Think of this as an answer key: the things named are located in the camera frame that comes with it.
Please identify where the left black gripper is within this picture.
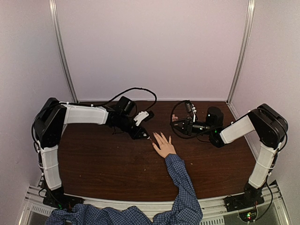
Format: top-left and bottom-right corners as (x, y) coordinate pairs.
(118, 114), (150, 140)

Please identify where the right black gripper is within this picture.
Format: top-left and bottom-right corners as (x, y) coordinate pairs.
(171, 116), (215, 135)

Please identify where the pink nail polish bottle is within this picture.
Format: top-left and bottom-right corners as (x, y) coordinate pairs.
(172, 114), (179, 122)

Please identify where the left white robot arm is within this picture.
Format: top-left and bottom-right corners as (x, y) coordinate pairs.
(31, 97), (154, 208)

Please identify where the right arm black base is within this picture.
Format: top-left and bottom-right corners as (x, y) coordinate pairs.
(224, 194), (264, 212)

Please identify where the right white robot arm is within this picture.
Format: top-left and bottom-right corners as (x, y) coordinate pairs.
(170, 100), (288, 207)

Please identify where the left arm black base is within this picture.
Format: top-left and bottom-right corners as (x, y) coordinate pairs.
(43, 195), (84, 210)

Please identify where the mannequin hand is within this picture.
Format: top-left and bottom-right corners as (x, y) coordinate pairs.
(151, 132), (177, 158)

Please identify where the right black cable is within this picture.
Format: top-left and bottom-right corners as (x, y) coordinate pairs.
(169, 100), (211, 140)

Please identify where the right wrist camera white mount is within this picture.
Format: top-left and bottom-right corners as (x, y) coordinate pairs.
(184, 100), (197, 122)

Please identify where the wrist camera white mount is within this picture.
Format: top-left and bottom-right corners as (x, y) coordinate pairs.
(134, 111), (154, 126)
(184, 100), (197, 122)

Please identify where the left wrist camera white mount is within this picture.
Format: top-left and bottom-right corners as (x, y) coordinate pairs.
(134, 111), (154, 126)

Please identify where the left black braided cable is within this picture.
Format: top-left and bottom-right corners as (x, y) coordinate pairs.
(93, 87), (158, 113)

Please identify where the right aluminium frame post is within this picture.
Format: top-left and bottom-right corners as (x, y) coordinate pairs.
(226, 0), (256, 105)

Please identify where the aluminium frame post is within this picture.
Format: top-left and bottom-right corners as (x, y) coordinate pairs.
(226, 0), (256, 105)
(49, 0), (79, 103)

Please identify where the left aluminium frame post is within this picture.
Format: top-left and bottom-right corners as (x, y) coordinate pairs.
(49, 0), (79, 103)

